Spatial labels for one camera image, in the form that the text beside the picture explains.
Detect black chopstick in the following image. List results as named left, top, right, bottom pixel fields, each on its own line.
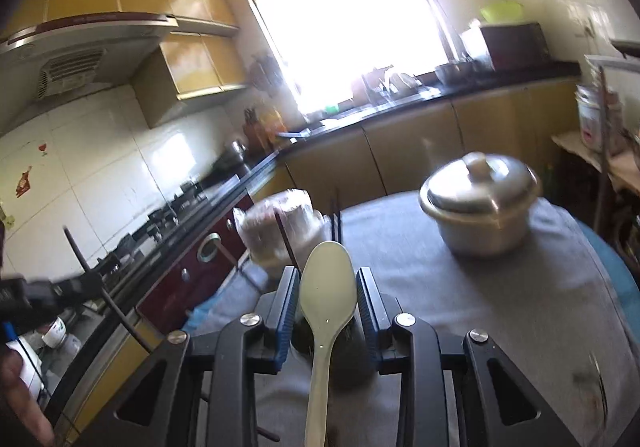
left=63, top=226, right=153, bottom=354
left=330, top=188, right=343, bottom=245
left=274, top=210, right=302, bottom=273

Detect white plastic spoon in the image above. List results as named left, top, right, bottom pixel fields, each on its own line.
left=298, top=241, right=357, bottom=447

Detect person hand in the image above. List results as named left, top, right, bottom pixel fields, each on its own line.
left=1, top=345, right=54, bottom=446

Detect black utensil holder cup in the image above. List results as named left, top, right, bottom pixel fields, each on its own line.
left=291, top=311, right=375, bottom=392

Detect white rice cooker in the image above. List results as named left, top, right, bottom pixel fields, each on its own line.
left=8, top=337, right=46, bottom=399

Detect dark red oven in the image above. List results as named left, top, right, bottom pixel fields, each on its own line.
left=136, top=192, right=253, bottom=334

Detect white bowl with wrapped container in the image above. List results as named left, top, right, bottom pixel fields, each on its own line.
left=233, top=189, right=326, bottom=279

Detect grey tablecloth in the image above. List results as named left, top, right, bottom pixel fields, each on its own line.
left=184, top=191, right=639, bottom=446

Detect gas stove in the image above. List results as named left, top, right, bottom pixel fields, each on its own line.
left=63, top=175, right=240, bottom=295

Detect aluminium pot with lid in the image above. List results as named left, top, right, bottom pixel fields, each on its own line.
left=419, top=152, right=541, bottom=257

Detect eyeglasses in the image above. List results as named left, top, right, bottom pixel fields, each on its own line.
left=572, top=352, right=608, bottom=429

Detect knife block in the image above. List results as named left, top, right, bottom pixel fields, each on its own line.
left=243, top=108, right=269, bottom=154

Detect yellow oil bottle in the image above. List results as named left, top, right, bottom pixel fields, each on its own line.
left=260, top=106, right=288, bottom=144

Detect blue under cloth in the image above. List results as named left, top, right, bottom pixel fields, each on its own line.
left=576, top=219, right=639, bottom=311

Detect range hood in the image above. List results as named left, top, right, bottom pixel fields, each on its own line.
left=1, top=12, right=178, bottom=103

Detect steel bowl on counter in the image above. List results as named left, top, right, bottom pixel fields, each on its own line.
left=435, top=61, right=473, bottom=86

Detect upper yellow cabinet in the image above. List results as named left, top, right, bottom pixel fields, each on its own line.
left=131, top=33, right=247, bottom=128

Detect microwave oven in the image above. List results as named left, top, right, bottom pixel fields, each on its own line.
left=460, top=22, right=551, bottom=72

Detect window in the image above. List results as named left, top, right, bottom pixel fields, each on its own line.
left=250, top=0, right=458, bottom=115

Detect metal shelf rack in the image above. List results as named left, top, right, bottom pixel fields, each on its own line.
left=584, top=38, right=640, bottom=238

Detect green plastic basin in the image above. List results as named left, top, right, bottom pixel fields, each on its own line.
left=480, top=0, right=525, bottom=24

